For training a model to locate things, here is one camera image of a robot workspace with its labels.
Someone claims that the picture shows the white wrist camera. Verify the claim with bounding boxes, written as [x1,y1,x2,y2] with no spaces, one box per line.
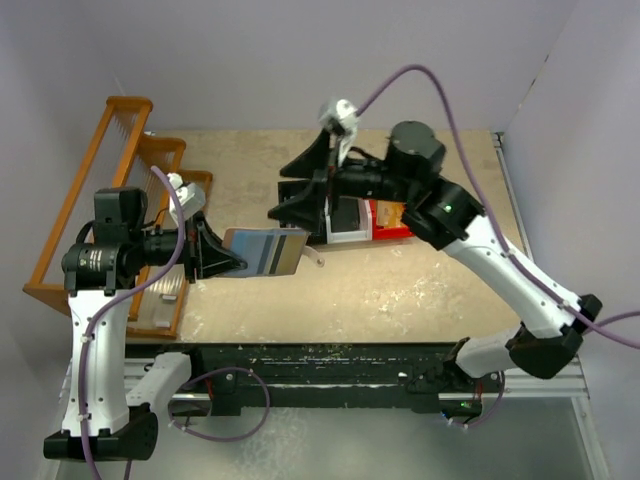
[167,173,206,220]
[319,99,359,167]

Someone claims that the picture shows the orange wooden rack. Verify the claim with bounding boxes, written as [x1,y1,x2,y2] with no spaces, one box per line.
[23,96,214,341]

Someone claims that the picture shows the white plastic bin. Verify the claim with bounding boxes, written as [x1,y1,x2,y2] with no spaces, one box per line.
[325,198,373,245]

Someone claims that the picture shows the pink leather card holder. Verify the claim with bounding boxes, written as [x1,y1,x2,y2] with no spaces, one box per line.
[223,227,325,278]

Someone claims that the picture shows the red plastic bin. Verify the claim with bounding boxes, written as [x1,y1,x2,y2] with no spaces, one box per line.
[369,200,413,241]

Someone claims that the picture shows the black cards in white bin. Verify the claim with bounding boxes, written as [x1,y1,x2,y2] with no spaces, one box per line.
[331,198,360,233]

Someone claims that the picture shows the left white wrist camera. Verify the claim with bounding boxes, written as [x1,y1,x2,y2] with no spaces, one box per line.
[167,173,206,220]

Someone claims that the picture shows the gold card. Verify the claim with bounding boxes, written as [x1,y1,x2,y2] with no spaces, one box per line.
[266,231,307,276]

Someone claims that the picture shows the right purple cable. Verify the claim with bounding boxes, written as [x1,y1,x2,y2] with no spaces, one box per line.
[357,63,640,350]

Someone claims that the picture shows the orange card in red bin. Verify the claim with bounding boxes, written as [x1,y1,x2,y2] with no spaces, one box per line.
[376,200,405,229]

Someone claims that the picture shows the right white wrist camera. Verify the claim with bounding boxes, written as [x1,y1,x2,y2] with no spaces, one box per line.
[319,99,359,167]

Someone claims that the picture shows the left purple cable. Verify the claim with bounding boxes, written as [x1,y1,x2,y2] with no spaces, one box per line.
[79,165,187,480]

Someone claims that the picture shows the black metal base frame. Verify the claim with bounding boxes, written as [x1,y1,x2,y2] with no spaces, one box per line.
[125,342,501,420]

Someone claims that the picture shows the aluminium rail frame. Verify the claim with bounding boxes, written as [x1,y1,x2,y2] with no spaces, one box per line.
[492,130,596,401]

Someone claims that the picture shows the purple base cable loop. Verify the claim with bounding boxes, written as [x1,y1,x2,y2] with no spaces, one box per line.
[167,367,271,443]

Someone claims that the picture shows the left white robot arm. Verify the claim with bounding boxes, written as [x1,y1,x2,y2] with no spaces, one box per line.
[43,182,247,462]

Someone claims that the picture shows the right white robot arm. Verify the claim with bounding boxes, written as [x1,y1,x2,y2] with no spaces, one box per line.
[268,121,602,379]

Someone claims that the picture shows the black plastic bin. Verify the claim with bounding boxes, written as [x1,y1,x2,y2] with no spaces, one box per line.
[275,179,331,245]

